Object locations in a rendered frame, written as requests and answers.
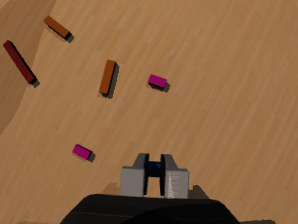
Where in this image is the small blue block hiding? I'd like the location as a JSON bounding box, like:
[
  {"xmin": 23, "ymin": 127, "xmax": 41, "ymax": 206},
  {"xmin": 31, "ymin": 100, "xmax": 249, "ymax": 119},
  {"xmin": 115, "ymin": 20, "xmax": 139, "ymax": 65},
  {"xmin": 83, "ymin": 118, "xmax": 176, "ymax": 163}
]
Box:
[{"xmin": 148, "ymin": 161, "xmax": 161, "ymax": 177}]

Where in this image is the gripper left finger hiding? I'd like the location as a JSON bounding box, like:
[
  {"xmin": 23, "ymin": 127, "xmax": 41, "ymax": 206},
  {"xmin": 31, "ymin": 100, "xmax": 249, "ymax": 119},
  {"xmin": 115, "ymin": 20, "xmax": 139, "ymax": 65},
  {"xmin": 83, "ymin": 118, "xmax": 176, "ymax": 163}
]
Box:
[{"xmin": 120, "ymin": 153, "xmax": 149, "ymax": 197}]

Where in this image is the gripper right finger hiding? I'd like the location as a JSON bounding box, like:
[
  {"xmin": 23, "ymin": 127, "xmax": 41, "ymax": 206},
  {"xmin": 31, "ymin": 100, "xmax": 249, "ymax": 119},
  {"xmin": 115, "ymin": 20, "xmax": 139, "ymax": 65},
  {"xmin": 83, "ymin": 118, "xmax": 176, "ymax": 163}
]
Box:
[{"xmin": 160, "ymin": 154, "xmax": 190, "ymax": 199}]

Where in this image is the small magenta block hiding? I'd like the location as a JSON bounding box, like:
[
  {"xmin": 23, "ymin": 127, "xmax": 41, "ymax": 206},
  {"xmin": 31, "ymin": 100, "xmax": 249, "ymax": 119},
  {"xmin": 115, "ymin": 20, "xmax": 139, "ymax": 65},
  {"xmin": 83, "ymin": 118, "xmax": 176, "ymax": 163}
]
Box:
[
  {"xmin": 148, "ymin": 74, "xmax": 167, "ymax": 89},
  {"xmin": 72, "ymin": 144, "xmax": 92, "ymax": 160}
]

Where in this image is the red rod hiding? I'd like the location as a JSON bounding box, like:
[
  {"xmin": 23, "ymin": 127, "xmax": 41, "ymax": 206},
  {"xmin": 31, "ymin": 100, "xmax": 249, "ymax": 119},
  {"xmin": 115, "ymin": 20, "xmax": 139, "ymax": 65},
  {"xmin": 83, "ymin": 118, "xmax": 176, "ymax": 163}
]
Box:
[{"xmin": 3, "ymin": 40, "xmax": 38, "ymax": 85}]

